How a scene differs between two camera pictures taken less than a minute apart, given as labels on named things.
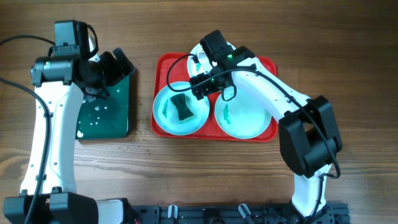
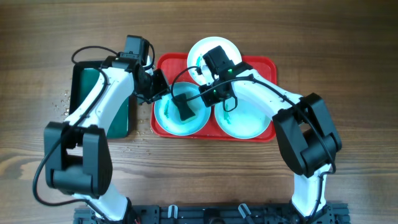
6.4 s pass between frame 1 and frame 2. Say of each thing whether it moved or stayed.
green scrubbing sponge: stayed
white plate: stayed
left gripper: moved
